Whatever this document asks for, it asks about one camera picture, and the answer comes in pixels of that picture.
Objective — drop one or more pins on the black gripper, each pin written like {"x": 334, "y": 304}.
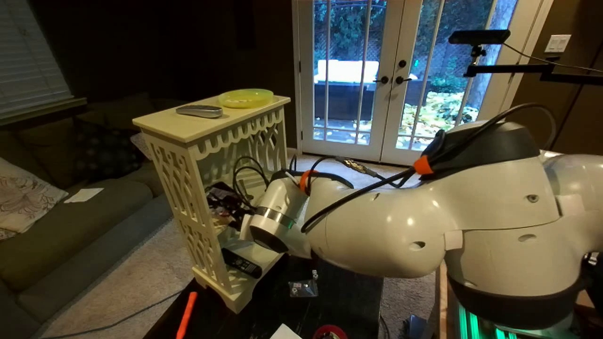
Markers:
{"x": 245, "y": 210}

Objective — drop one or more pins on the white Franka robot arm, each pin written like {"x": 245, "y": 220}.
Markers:
{"x": 490, "y": 214}

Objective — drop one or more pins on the white lattice shelf unit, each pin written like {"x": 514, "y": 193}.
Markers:
{"x": 181, "y": 171}

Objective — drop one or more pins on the long black remote control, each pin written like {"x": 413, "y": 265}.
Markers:
{"x": 241, "y": 265}

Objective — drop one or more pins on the small clear plastic packet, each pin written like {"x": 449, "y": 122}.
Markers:
{"x": 303, "y": 289}

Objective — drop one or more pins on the grey oval tin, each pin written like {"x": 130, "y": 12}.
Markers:
{"x": 200, "y": 112}

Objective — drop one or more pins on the yellow plate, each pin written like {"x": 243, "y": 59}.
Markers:
{"x": 245, "y": 99}

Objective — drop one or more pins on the white paper sheet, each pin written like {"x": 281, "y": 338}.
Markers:
{"x": 283, "y": 333}

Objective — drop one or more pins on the red bowl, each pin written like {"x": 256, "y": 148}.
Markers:
{"x": 330, "y": 333}

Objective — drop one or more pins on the dark cushion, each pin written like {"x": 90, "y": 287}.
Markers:
{"x": 109, "y": 152}

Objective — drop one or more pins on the white paper note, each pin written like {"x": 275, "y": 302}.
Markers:
{"x": 83, "y": 195}

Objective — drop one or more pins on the white glass french door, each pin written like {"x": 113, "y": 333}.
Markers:
{"x": 351, "y": 76}

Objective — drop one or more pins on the grey fabric sofa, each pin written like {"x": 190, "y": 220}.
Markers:
{"x": 75, "y": 238}

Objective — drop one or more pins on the small blue floor object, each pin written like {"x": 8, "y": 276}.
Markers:
{"x": 415, "y": 329}

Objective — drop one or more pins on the light patterned pillow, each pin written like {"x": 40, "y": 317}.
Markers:
{"x": 25, "y": 199}

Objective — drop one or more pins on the white window blind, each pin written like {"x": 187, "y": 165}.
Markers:
{"x": 30, "y": 58}

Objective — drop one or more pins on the black stereo camera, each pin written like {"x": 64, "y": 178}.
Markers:
{"x": 479, "y": 37}

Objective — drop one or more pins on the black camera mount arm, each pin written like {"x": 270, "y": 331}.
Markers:
{"x": 533, "y": 69}

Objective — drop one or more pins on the white wall light switch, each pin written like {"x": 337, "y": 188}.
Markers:
{"x": 558, "y": 43}

